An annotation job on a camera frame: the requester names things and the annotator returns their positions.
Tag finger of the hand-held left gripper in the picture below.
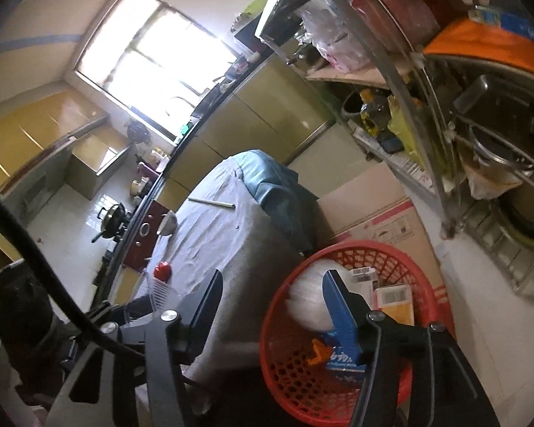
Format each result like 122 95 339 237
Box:
87 299 156 326

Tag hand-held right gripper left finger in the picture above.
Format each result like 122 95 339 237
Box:
44 269 225 427

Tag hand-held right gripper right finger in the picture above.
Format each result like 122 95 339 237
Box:
321 270 501 427

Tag orange wrapper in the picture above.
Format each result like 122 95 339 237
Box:
307 338 334 365

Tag blue toothpaste box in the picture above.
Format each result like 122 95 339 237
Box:
323 329 368 372

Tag clear plastic tray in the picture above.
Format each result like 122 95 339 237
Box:
145 273 183 316

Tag blue white carton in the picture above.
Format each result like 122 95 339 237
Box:
347 267 381 296

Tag brown medicine box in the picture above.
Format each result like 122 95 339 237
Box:
371 285 417 327

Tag red plastic basket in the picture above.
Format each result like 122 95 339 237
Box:
259 239 455 425

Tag grey tablecloth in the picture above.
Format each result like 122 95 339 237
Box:
129 153 312 405

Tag dark red stove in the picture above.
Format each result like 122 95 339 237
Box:
122 200 179 272

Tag white ceramic bowl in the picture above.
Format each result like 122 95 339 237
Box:
157 211 179 237

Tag black wok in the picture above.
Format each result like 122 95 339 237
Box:
91 202 130 243

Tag thin bamboo stick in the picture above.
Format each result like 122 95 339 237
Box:
187 196 236 210

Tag cardboard box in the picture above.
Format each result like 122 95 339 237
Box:
314 160 455 334

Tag blue cloth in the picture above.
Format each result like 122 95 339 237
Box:
236 150 323 250

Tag yellow oil bottle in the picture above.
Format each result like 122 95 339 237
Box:
358 89 392 136

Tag steel pot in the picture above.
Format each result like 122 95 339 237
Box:
467 120 534 170

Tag metal kitchen rack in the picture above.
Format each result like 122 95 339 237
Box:
253 0 534 296

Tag kitchen window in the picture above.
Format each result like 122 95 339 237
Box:
73 0 243 141

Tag white pink plastic bag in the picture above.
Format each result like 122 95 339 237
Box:
300 0 375 72

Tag green plastic container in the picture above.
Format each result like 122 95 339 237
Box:
240 0 270 21

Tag black cable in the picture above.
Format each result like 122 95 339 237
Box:
0 184 197 388

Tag yellow wall cabinets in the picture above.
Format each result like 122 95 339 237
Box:
0 86 132 201

